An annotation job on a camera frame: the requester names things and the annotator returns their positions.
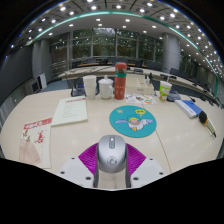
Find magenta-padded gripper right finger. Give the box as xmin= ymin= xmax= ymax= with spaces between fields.
xmin=124 ymin=142 xmax=167 ymax=189

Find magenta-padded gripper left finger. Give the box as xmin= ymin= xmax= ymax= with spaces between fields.
xmin=57 ymin=142 xmax=100 ymax=189

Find silver grey computer mouse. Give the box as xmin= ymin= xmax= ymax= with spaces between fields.
xmin=96 ymin=134 xmax=128 ymax=174

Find round teal cartoon mouse pad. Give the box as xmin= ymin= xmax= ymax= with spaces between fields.
xmin=109 ymin=105 xmax=158 ymax=138

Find red and white booklet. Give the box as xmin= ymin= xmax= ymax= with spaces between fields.
xmin=18 ymin=117 xmax=53 ymax=169

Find white paper document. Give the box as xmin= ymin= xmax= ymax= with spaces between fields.
xmin=50 ymin=95 xmax=89 ymax=127

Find colourful sticker sheet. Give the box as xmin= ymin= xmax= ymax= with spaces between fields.
xmin=124 ymin=93 xmax=157 ymax=106

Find blue and white book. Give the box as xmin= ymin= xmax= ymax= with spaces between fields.
xmin=174 ymin=99 xmax=204 ymax=119

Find dark conference desk unit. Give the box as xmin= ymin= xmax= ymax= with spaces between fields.
xmin=166 ymin=89 xmax=182 ymax=103

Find dark desk microphone base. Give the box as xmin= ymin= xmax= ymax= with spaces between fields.
xmin=70 ymin=77 xmax=100 ymax=98

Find green and white paper cup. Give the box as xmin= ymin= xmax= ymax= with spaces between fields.
xmin=158 ymin=80 xmax=173 ymax=102

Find stack of white paper cups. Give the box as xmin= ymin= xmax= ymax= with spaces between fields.
xmin=82 ymin=74 xmax=98 ymax=100

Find white lidded ceramic mug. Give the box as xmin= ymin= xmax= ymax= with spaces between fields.
xmin=98 ymin=74 xmax=115 ymax=100

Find red thermos bottle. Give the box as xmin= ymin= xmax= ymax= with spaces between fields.
xmin=114 ymin=61 xmax=128 ymax=100

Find curved wooden conference desk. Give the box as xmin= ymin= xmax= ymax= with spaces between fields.
xmin=58 ymin=65 xmax=221 ymax=104

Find dark office chairs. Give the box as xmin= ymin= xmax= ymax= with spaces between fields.
xmin=71 ymin=58 xmax=214 ymax=91

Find round ceiling lights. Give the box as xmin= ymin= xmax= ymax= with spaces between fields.
xmin=9 ymin=0 xmax=224 ymax=74

